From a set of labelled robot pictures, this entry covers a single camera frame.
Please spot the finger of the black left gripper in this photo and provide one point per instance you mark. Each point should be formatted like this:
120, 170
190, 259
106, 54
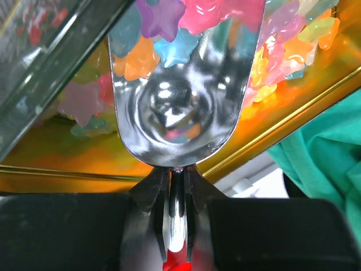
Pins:
43, 44

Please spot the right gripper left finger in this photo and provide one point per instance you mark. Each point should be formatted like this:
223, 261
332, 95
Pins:
87, 231

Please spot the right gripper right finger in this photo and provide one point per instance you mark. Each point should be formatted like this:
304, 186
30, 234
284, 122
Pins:
263, 234

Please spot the silver metal scoop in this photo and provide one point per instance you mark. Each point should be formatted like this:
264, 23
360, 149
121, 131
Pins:
179, 92

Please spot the green t-shirt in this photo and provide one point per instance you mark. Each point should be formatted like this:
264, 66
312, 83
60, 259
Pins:
322, 158

